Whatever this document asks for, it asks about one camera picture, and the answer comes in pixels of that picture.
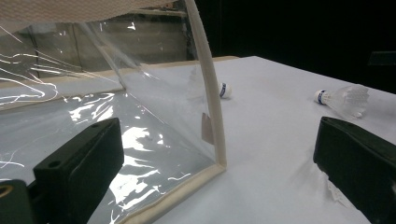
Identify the white shuttlecock blue band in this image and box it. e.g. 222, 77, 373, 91
186, 66, 233, 101
313, 83, 371, 119

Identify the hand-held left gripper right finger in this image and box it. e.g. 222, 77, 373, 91
313, 116, 396, 224

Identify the clear plastic wooden-framed box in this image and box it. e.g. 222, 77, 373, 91
0, 0, 228, 224

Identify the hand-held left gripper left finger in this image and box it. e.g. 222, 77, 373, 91
32, 117, 125, 224

